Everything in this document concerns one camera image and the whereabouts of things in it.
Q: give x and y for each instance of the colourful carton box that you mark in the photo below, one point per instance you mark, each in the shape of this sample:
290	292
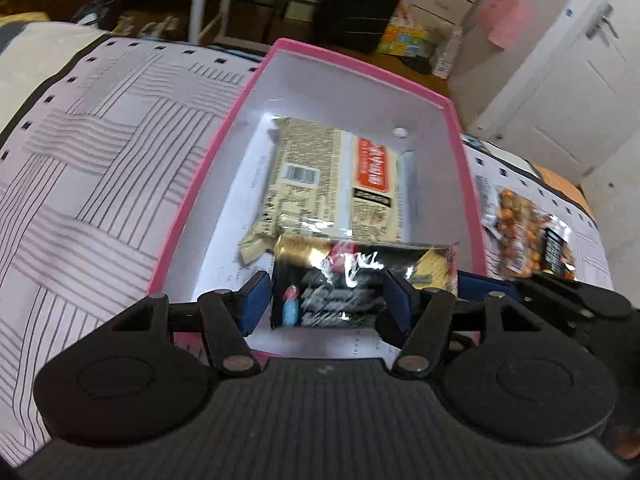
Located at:
407	35

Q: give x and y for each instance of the clear bag of orange snacks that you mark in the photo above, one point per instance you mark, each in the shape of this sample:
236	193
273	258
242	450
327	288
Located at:
520	230

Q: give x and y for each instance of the cream quilt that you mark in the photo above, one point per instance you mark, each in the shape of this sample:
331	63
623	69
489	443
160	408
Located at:
45	60

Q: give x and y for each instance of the pink cardboard box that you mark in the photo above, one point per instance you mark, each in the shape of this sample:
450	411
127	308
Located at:
320	85

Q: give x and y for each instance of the black floor bag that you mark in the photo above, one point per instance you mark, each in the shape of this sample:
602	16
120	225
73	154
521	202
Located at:
97	15

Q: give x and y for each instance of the white door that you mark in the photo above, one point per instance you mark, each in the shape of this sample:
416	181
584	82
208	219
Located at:
575	90

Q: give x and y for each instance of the white shoe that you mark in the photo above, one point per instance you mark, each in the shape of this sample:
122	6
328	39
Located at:
149	27
170	25

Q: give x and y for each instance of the white overbed table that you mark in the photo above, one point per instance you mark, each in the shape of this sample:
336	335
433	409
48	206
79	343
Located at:
207	0

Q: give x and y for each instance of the white standing bag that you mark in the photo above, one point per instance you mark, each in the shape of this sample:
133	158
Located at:
449	52

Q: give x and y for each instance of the beige barcode snack packet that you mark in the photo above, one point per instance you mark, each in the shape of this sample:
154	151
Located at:
300	170

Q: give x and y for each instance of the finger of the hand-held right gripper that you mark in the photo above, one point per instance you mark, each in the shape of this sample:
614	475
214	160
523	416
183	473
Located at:
481	285

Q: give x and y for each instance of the pink hanging bag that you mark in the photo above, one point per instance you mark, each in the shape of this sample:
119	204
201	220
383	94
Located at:
505	17

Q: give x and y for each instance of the orange label snack packet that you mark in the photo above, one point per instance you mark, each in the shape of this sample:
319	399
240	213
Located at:
375	175

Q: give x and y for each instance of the black shiny snack packet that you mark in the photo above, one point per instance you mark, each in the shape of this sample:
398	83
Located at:
350	280

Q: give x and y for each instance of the black suitcase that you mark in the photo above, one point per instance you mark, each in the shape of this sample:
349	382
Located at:
360	0

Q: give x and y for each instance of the striped white blanket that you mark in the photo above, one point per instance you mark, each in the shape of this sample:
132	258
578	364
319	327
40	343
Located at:
100	160

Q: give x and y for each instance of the orange bedsheet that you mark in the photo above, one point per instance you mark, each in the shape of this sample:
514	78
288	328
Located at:
560	182

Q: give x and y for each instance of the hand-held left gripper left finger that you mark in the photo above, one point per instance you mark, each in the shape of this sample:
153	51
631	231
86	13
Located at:
254	305

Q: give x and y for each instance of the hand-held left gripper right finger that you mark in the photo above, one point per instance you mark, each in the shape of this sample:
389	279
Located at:
398	301

